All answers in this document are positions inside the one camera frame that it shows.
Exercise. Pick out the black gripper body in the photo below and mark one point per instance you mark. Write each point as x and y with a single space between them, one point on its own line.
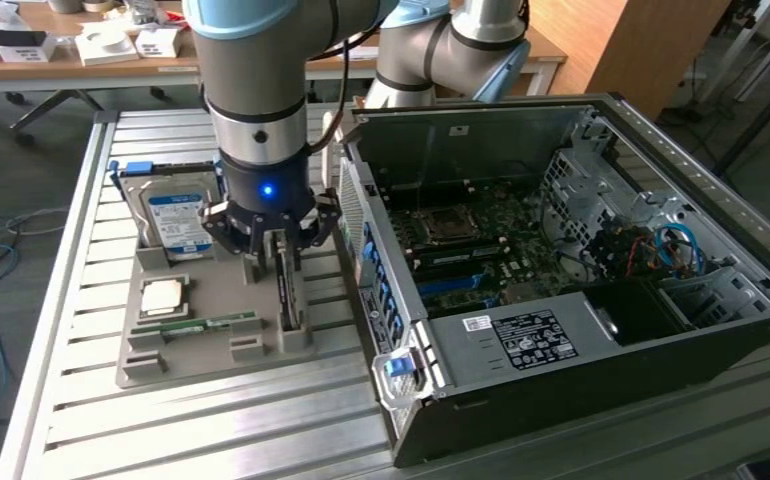
251 185

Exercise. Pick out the black graphics card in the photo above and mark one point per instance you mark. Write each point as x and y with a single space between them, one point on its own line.
288 295

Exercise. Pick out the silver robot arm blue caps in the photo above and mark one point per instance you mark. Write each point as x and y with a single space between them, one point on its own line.
258 75

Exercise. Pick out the black case latch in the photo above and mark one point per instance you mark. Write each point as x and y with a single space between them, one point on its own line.
371 190

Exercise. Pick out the hard disk blue caddy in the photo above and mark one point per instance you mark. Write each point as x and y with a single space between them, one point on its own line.
164 220

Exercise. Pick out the grey printed parts rack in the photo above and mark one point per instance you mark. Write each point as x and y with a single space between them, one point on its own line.
211 310

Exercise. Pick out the silver CPU chip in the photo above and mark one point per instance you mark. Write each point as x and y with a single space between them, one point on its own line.
163 297

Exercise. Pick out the CPU socket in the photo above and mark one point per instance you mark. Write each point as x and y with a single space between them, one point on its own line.
447 225

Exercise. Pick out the green RAM stick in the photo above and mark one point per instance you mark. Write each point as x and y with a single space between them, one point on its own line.
191 325

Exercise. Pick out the blue expansion slot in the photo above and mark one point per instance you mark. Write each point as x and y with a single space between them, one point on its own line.
451 286

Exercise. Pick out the wooden desk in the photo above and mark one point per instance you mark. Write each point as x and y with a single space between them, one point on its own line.
37 67
358 65

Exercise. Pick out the white paper booklet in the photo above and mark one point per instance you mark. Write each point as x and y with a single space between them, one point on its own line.
358 54

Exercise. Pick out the blue case front latch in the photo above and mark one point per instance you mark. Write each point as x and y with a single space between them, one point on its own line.
398 366

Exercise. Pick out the white labelled box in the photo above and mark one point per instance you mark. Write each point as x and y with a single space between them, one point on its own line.
159 42

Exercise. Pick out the green motherboard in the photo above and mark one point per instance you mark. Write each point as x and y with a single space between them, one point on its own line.
538 270

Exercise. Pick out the grey power supply unit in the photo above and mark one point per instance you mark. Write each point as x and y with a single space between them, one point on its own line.
478 350

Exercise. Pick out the white box with tape roll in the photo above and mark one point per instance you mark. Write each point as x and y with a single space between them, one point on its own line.
107 45

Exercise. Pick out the black white cardboard box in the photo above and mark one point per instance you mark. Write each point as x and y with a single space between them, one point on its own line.
24 47

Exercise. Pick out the black fan shroud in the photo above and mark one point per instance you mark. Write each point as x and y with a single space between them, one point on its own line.
638 310

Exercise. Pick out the black open PC case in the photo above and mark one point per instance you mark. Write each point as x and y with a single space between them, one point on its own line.
558 410

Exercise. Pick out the silver disk bay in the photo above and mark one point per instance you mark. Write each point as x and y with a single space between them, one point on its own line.
725 295

